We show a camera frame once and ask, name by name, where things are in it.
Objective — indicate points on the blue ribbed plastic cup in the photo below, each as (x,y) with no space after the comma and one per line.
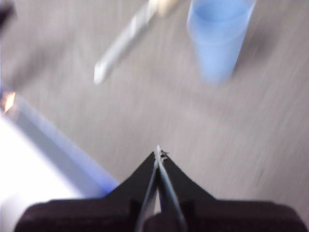
(217,41)

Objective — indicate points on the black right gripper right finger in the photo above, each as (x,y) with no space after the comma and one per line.
(229,215)

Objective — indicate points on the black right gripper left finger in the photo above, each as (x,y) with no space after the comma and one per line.
(96,215)

